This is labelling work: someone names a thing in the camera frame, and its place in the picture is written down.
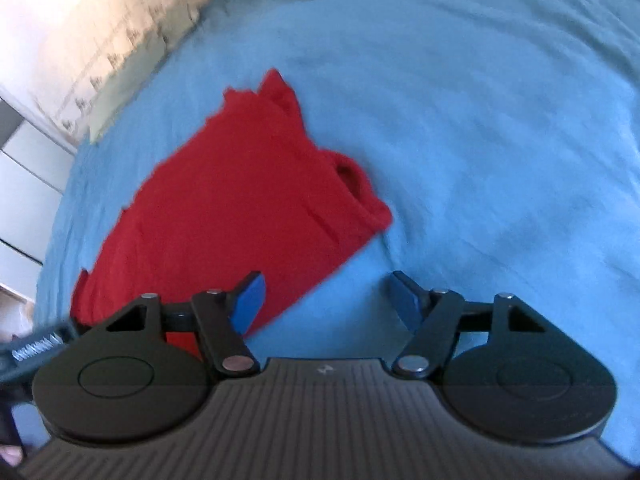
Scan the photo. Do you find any cream patterned pillow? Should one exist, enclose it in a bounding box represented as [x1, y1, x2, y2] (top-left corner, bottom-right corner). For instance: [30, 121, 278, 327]
[30, 0, 226, 133]

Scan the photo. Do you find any red knit sweater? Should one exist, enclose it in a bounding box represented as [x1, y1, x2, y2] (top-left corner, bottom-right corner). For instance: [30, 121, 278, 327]
[70, 67, 393, 356]

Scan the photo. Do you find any bed with blue sheet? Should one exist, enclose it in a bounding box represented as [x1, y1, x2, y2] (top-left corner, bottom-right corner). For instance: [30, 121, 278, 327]
[32, 0, 640, 466]

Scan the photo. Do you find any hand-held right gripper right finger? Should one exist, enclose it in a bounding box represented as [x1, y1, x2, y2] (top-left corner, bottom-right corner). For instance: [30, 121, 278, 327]
[389, 270, 548, 380]

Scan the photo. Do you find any green pillow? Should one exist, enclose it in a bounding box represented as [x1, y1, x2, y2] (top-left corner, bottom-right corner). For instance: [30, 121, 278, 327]
[87, 7, 211, 143]

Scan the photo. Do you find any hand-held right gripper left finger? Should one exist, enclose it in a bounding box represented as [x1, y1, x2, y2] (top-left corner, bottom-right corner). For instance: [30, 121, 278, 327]
[85, 271, 266, 377]

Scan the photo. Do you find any white wardrobe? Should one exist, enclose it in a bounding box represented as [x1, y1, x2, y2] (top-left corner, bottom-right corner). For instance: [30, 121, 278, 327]
[0, 87, 78, 306]

